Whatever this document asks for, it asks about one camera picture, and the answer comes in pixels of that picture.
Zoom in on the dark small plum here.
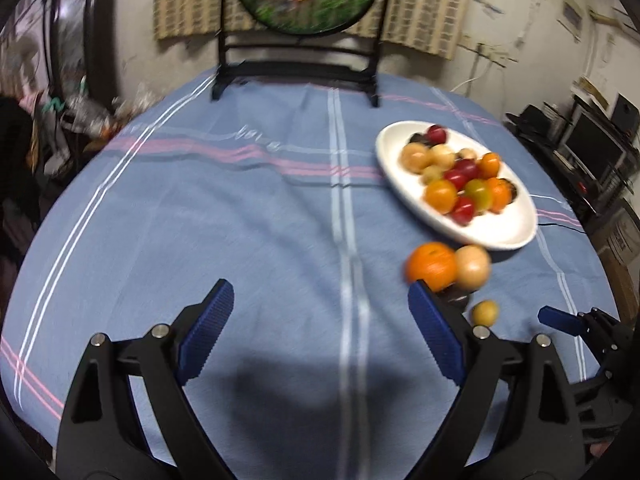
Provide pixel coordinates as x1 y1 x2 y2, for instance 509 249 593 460
442 286 472 312

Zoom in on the large orange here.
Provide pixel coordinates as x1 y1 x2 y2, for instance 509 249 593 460
477 152 502 180

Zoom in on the blue striped tablecloth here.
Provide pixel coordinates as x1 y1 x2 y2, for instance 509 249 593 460
1 74 616 479

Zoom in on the round painted screen on stand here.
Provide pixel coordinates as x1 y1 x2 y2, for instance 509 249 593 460
210 0 390 107

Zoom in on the black speaker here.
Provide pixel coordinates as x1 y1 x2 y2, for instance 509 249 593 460
611 94 640 143

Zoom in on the dark plum on plate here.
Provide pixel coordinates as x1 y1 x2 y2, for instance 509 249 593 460
409 133 430 145

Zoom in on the cardboard box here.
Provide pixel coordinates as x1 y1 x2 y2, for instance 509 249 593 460
590 198 639 325

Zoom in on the yellow orange tomato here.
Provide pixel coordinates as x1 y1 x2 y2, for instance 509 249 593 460
423 179 458 214

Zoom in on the black hat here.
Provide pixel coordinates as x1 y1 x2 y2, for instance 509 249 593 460
506 104 551 136

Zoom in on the dark framed mirror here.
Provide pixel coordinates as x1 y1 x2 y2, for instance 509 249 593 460
44 0 118 110

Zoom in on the black metal desk rack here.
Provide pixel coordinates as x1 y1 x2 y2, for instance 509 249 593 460
542 94 639 214

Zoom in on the computer monitor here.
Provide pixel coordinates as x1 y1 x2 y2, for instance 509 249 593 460
563 108 627 184

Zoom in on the green yellow tomato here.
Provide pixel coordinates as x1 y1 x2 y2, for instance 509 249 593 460
463 179 492 214

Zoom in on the large orange mandarin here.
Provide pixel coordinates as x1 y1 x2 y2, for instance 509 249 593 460
486 178 510 214

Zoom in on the tan fruit on plate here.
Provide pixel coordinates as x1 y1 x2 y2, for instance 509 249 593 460
398 143 432 174

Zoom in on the cream apple-shaped fruit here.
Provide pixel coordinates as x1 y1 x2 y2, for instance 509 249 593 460
430 144 457 171

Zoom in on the red cherry tomato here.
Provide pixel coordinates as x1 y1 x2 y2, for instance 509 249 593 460
450 196 475 226

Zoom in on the woven bamboo curtain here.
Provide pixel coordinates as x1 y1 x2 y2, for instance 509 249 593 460
153 0 469 60

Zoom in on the small orange mandarin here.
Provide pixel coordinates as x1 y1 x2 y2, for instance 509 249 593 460
405 242 458 292

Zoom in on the red plum on plate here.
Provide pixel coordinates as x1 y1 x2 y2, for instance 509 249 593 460
425 125 448 146

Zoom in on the white power cable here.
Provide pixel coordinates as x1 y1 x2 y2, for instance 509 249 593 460
449 49 494 97

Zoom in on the beige round fruit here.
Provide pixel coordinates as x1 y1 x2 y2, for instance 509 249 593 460
454 245 491 290

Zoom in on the white oval plate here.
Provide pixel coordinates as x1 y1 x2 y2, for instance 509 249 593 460
375 120 538 252

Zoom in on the small yellow-green fruit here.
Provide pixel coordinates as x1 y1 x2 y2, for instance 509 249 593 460
420 165 444 185
471 300 500 327

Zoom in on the dark brown passion fruit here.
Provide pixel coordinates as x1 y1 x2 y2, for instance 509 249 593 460
503 179 518 204

